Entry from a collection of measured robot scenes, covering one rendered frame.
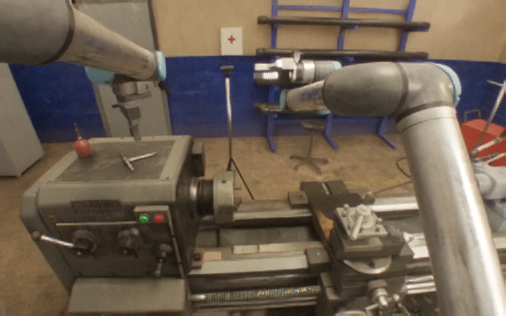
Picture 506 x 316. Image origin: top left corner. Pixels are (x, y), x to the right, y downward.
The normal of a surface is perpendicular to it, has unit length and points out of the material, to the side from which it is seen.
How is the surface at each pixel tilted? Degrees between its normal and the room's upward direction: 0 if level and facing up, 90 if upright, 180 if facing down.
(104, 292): 32
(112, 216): 90
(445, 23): 90
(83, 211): 90
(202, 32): 90
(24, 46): 126
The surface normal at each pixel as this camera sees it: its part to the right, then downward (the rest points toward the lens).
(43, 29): 0.86, 0.48
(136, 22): 0.07, 0.50
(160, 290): 0.04, -0.47
